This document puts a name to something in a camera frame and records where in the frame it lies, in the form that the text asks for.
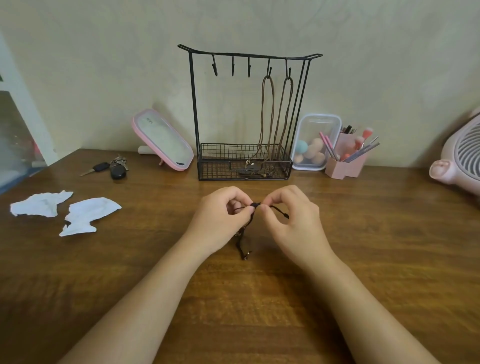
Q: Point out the person's left hand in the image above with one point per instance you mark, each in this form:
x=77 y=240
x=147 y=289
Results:
x=213 y=225

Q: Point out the person's right hand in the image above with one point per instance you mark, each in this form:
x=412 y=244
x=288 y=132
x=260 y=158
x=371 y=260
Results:
x=300 y=232

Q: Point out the person's left forearm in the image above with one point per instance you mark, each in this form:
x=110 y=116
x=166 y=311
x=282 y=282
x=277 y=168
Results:
x=131 y=315

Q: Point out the person's right forearm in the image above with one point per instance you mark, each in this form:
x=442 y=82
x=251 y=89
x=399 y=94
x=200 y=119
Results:
x=371 y=318

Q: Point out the small peach makeup sponge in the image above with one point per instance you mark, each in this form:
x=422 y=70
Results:
x=298 y=158

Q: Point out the pink brush holder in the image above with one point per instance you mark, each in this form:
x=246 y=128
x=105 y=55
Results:
x=342 y=170

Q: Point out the teal makeup sponge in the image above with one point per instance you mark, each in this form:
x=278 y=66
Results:
x=301 y=147

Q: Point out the pink pen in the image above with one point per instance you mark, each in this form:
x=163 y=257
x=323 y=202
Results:
x=329 y=144
x=323 y=138

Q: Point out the pink framed table mirror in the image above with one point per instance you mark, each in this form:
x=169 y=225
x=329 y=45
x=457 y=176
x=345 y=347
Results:
x=163 y=139

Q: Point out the grey purple pencil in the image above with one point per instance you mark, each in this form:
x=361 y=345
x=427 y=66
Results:
x=361 y=152

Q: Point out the pink makeup brush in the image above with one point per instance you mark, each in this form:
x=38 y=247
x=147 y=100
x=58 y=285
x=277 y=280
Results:
x=359 y=141

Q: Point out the black oval key fob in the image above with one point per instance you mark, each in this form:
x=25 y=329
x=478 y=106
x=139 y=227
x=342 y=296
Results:
x=118 y=172

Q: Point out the clear plastic container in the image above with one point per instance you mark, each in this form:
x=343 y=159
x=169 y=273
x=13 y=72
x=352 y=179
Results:
x=317 y=124

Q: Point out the dark cosmetic pencils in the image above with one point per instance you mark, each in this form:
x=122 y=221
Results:
x=348 y=129

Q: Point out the silver key bunch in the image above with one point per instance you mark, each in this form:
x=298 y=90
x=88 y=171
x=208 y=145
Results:
x=119 y=161

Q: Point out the coral tipped makeup brush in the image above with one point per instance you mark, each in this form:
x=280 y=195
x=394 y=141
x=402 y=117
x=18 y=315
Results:
x=368 y=132

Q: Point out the white crumpled paper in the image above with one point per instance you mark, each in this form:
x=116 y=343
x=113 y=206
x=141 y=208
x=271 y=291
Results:
x=39 y=204
x=90 y=210

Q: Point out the black headed car key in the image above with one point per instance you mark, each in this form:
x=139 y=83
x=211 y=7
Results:
x=101 y=167

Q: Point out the pink pig shaped desk fan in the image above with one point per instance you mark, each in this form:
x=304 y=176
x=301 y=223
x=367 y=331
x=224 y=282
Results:
x=457 y=165

